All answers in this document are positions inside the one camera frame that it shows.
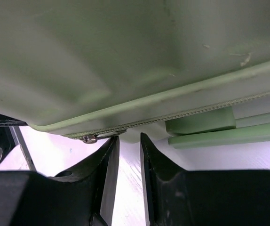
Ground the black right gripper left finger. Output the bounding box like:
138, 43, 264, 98
0, 137, 119, 226

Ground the aluminium table edge rail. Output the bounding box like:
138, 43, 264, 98
9, 126, 37, 171

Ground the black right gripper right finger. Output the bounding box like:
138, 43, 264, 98
140, 133, 270, 226

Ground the silver zipper pull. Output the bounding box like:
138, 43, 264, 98
81, 129, 127, 144

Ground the green suitcase blue lining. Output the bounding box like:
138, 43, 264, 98
0, 0, 270, 143

